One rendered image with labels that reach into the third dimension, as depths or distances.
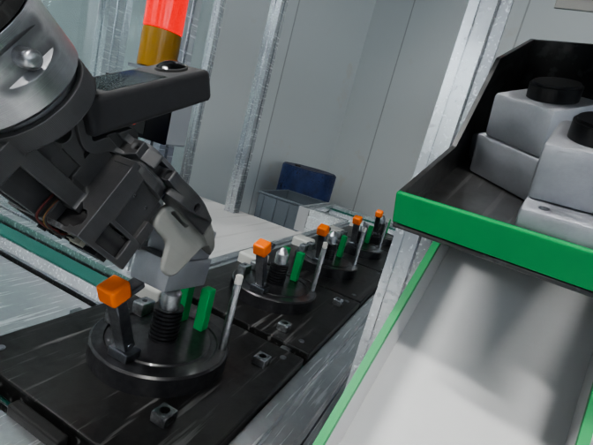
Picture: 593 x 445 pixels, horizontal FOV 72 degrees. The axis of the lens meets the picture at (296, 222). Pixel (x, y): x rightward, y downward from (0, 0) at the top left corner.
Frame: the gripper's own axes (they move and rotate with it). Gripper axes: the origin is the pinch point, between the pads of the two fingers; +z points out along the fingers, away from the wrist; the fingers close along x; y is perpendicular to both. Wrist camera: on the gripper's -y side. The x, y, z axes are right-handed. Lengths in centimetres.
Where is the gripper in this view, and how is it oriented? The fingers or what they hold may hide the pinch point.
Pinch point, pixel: (187, 230)
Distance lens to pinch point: 42.0
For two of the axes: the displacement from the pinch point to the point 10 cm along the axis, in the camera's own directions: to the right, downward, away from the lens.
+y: -4.5, 8.1, -3.8
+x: 8.8, 3.1, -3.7
